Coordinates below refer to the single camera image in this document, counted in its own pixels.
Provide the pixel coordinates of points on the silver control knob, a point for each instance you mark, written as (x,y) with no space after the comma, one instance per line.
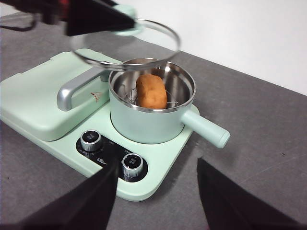
(132,165)
(90,140)

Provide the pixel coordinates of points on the brown potato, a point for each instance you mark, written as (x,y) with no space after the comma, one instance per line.
(151,91)

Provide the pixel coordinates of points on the mint green griddle cover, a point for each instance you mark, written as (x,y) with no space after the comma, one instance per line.
(31,103)

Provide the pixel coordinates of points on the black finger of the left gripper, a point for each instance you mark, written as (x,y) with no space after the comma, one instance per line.
(108,2)
(91,19)

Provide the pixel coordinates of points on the mint green cooker base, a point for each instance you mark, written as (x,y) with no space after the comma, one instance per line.
(153,167)

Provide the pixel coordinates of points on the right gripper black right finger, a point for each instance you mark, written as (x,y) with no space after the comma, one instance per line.
(227,210)

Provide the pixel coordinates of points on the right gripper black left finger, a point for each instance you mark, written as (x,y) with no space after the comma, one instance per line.
(79,206)

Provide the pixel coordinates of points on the glass lid with green knob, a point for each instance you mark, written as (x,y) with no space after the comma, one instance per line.
(130,13)

